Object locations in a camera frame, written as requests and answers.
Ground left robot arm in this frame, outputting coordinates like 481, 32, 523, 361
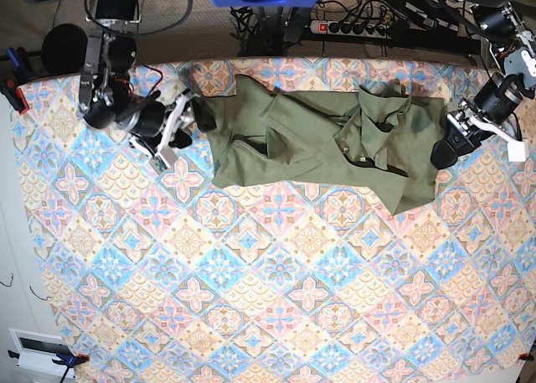
426, 0, 535, 170

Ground white power strip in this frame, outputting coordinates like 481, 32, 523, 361
309, 20, 389, 39

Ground olive green t-shirt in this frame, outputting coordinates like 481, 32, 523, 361
201, 75, 446, 215

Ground patterned tablecloth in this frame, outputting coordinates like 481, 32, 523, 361
11, 76, 535, 382

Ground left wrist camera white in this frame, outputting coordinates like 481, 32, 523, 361
507, 140, 529, 163

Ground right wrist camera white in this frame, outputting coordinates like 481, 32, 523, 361
149, 147, 178, 175

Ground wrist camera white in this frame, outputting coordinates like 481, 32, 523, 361
507, 140, 529, 163
149, 147, 178, 175

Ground white floor outlet box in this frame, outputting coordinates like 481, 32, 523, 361
9, 328, 71, 377

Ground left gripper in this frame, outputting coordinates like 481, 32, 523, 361
430, 100, 526, 170

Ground blue red clamp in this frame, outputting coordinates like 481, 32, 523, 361
1, 47, 29, 115
8, 350, 89, 382

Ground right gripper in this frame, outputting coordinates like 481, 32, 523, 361
128, 89, 217, 160

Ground red clamp lower right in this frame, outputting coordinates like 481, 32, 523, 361
518, 353, 535, 362

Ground black round stool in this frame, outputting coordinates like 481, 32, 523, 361
41, 23, 88, 75

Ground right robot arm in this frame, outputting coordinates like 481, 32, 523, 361
27, 0, 217, 169

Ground blue red clamp lower left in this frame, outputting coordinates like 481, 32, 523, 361
8, 350, 89, 382

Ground blue red clamp upper left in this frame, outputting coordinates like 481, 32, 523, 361
1, 47, 29, 115

